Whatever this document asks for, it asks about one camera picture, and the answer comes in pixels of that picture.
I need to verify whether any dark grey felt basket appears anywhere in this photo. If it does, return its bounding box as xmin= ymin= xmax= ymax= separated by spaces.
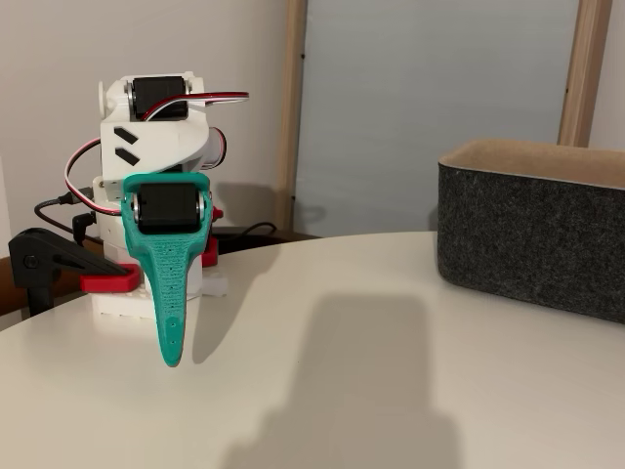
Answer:
xmin=437 ymin=139 xmax=625 ymax=326

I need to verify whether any black clamp with red knob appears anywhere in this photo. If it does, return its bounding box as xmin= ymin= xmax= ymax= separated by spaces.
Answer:
xmin=199 ymin=203 xmax=225 ymax=269

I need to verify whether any black clamp with red pad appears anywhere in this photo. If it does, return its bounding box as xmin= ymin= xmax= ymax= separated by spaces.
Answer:
xmin=6 ymin=226 xmax=144 ymax=320

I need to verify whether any pale frosted panel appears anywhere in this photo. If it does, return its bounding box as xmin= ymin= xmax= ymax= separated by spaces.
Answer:
xmin=294 ymin=0 xmax=581 ymax=239

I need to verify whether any servo cable on upper arm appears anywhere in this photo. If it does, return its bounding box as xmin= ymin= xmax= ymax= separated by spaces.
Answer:
xmin=206 ymin=125 xmax=229 ymax=171

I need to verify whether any black power plug cable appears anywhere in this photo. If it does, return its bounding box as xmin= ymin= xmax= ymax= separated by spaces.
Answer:
xmin=71 ymin=212 xmax=103 ymax=246

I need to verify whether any thin black cable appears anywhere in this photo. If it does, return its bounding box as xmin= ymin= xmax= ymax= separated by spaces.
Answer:
xmin=214 ymin=222 xmax=280 ymax=245

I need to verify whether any grey usb cable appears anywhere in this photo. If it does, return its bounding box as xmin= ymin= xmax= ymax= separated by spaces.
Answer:
xmin=33 ymin=187 xmax=97 ymax=236

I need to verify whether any servo cable at wrist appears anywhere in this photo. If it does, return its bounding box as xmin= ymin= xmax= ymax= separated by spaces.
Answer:
xmin=138 ymin=89 xmax=252 ymax=123

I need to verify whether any light wooden post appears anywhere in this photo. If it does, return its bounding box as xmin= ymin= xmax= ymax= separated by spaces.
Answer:
xmin=556 ymin=0 xmax=614 ymax=149
xmin=272 ymin=0 xmax=310 ymax=235

